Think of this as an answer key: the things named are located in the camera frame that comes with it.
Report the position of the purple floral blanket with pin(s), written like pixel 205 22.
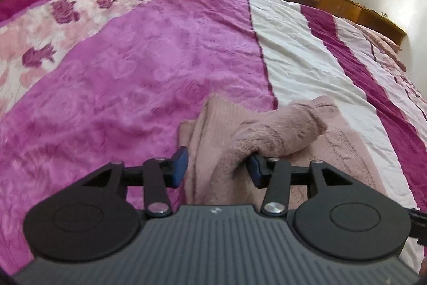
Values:
pixel 133 71

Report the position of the striped white magenta quilt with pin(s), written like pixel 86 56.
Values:
pixel 293 54

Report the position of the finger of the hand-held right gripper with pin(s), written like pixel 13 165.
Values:
pixel 418 223

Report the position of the pink crochet pillow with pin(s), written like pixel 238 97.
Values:
pixel 387 44

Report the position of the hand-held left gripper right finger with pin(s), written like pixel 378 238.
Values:
pixel 256 171

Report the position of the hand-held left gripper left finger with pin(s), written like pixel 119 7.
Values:
pixel 178 168

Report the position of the pink knit cardigan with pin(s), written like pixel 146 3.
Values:
pixel 267 134

